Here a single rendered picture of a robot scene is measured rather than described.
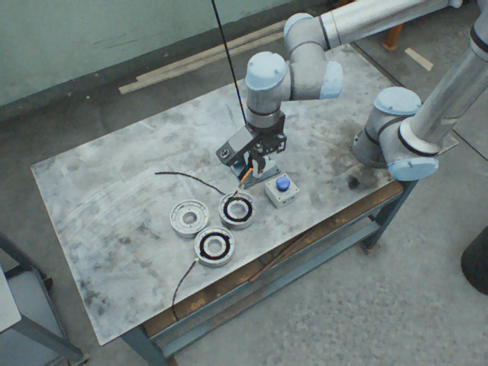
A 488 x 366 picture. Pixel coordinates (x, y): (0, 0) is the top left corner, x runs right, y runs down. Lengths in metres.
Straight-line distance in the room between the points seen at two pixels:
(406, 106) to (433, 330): 1.16
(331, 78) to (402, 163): 0.34
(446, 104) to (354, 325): 1.19
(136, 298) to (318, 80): 0.68
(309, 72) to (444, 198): 1.64
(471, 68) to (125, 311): 0.94
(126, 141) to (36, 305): 0.81
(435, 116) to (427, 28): 2.37
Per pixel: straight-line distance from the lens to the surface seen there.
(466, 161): 2.58
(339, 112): 1.42
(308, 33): 0.92
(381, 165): 1.29
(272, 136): 0.97
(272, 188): 1.15
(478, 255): 2.05
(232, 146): 0.94
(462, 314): 2.12
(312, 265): 1.72
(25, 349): 1.80
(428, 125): 1.04
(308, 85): 0.83
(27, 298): 1.86
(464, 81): 0.96
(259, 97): 0.83
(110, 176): 1.28
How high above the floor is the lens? 1.81
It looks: 57 degrees down
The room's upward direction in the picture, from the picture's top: 2 degrees clockwise
